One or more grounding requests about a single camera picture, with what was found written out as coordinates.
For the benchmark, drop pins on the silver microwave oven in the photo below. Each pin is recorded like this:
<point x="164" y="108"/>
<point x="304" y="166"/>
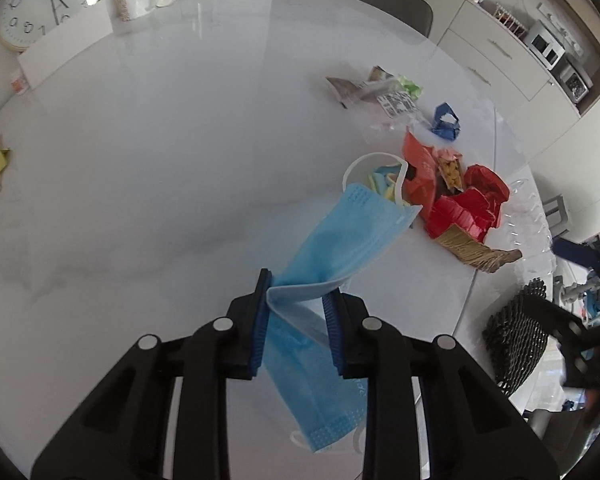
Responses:
<point x="544" y="45"/>

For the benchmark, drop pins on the yellow blue crumpled wrapper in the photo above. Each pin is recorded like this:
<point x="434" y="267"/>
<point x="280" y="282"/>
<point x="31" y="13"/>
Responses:
<point x="388" y="182"/>

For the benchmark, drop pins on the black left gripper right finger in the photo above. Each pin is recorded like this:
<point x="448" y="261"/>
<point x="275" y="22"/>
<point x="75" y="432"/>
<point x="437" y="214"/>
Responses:
<point x="473" y="431"/>

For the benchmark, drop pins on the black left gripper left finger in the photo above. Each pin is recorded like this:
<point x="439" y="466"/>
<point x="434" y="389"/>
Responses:
<point x="119" y="430"/>

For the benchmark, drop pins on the white kitchen cabinet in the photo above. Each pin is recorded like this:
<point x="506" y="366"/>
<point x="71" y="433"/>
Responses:
<point x="524" y="92"/>

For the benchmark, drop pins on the red paper bag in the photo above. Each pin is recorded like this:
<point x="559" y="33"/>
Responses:
<point x="449" y="193"/>

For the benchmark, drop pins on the white rectangular box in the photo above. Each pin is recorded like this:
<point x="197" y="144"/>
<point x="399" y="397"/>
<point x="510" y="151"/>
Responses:
<point x="64" y="43"/>

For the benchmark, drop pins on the green crumpled paper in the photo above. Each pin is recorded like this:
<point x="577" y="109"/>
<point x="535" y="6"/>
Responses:
<point x="410" y="87"/>

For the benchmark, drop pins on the blue surgical face mask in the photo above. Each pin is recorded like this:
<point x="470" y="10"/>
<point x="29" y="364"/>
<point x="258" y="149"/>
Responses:
<point x="297" y="356"/>

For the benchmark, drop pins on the black mesh basket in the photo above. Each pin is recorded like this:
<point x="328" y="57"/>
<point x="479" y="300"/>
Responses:
<point x="515" y="342"/>

